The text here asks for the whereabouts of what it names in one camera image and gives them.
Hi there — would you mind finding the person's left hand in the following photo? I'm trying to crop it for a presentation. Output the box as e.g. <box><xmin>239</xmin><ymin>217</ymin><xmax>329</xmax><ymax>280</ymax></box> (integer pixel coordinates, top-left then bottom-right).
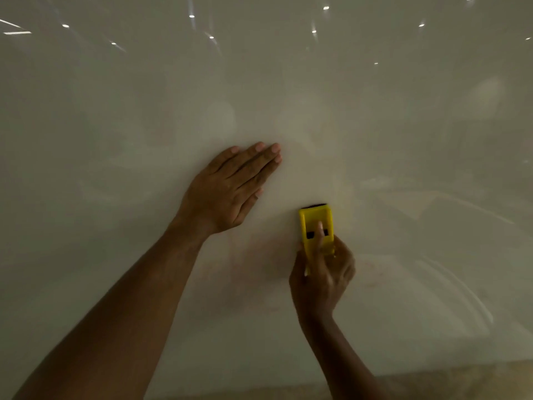
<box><xmin>170</xmin><ymin>142</ymin><xmax>283</xmax><ymax>242</ymax></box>

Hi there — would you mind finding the person's right hand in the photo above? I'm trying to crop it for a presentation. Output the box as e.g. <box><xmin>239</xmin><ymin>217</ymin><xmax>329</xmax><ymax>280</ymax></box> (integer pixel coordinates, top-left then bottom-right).
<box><xmin>289</xmin><ymin>222</ymin><xmax>357</xmax><ymax>323</ymax></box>

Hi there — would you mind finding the person's right forearm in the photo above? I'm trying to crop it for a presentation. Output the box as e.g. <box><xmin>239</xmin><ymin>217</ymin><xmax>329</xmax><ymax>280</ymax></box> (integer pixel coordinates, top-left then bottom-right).
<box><xmin>299</xmin><ymin>312</ymin><xmax>392</xmax><ymax>400</ymax></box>

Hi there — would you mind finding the yellow whiteboard eraser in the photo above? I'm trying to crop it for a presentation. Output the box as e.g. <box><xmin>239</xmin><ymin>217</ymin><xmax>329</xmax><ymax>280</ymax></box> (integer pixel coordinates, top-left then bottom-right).
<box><xmin>298</xmin><ymin>203</ymin><xmax>336</xmax><ymax>276</ymax></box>

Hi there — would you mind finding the person's left forearm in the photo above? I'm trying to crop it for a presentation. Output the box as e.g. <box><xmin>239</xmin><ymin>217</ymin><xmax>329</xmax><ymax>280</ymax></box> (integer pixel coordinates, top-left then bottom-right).
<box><xmin>12</xmin><ymin>222</ymin><xmax>209</xmax><ymax>400</ymax></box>

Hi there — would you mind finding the white glossy whiteboard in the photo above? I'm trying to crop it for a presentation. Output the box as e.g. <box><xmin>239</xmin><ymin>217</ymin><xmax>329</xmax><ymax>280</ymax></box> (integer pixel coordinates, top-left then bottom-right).
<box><xmin>0</xmin><ymin>0</ymin><xmax>533</xmax><ymax>400</ymax></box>

